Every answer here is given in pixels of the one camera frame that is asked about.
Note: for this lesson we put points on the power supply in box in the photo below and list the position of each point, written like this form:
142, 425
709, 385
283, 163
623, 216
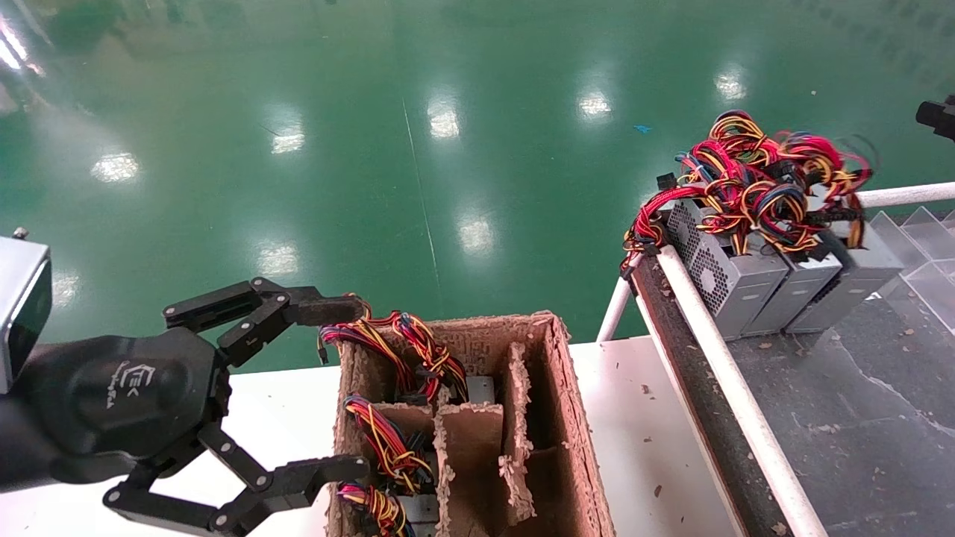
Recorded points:
377, 511
388, 444
418, 347

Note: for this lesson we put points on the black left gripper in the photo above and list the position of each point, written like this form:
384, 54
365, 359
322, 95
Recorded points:
127, 403

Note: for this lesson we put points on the power supply in box middle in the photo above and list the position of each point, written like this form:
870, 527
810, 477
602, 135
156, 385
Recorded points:
388, 444

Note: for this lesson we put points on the black conveyor belt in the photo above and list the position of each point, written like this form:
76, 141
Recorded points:
858, 418

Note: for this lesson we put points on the power supply in box top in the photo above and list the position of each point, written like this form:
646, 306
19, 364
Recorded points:
418, 347

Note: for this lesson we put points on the brown cardboard divider box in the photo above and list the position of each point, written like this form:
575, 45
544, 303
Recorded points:
559, 432

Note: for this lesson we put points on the grey power supply mesh side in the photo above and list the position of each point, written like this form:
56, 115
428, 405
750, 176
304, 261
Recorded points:
735, 287

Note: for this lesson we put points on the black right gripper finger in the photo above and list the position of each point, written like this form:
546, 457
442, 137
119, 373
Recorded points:
938, 117

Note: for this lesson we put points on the white pipe frame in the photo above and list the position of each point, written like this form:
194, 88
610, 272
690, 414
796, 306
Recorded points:
716, 350

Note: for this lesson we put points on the clear plastic tray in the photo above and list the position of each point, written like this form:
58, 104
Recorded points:
932, 246

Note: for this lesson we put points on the grey power supply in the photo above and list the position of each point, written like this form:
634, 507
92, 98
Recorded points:
794, 294
858, 280

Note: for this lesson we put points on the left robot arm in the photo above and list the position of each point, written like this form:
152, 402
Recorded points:
19, 447

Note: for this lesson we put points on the power supply in box bottom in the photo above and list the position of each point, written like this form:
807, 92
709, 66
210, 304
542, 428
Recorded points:
377, 511

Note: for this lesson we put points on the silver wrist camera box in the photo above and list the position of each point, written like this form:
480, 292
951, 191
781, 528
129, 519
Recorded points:
19, 298

